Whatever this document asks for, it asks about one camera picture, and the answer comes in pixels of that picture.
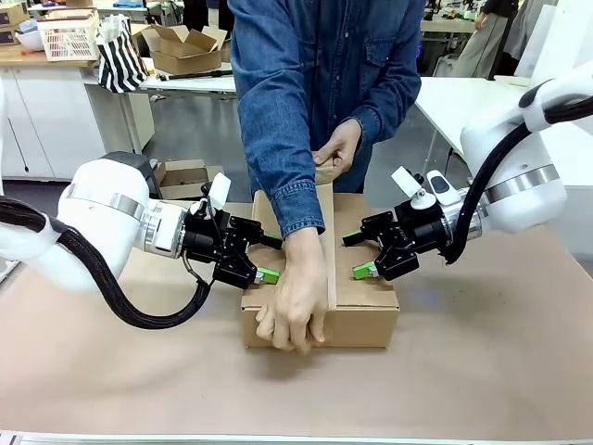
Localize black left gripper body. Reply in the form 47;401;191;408
183;210;252;270

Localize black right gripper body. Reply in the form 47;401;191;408
384;202;453;256

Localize brown cardboard shipping box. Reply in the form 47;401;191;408
239;190;401;351

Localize brown packing tape roll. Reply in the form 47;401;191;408
313;151;349;196

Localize person's right forearm denim sleeve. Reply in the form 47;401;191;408
243;129;328;268

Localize person's left forearm denim sleeve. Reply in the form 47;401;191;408
342;69;423;145

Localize open empty cardboard box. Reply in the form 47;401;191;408
141;23;230;76

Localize person's right hand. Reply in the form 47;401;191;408
254;258;331;356

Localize person's left hand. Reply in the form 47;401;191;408
313;118;363;180

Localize white glossy table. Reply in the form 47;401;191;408
413;75;534;161

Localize white desk with grey legs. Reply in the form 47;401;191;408
138;57;238;101

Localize long black rod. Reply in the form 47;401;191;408
157;68;235;83

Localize person in denim shirt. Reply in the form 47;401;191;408
227;0;427;196

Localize person in grey skirt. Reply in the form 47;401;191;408
456;0;511;79

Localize black white striped bag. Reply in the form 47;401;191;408
95;13;150;95

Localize wooden top white cabinet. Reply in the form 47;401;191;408
0;44;157;182

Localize white plastic basket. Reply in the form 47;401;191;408
36;9;102;63

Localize stacked small cardboard boxes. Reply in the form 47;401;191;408
0;2;30;46

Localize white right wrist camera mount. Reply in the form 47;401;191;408
390;167;437;210

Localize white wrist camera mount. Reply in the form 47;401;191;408
190;173;232;219
390;167;437;210

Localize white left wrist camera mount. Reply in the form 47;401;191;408
190;173;232;219

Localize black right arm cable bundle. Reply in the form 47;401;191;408
444;81;593;267

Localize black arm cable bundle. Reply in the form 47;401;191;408
0;197;215;330
444;81;593;267

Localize black left arm cable bundle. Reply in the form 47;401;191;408
0;197;215;330

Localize aluminium table edge rail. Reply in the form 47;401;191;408
0;430;593;445

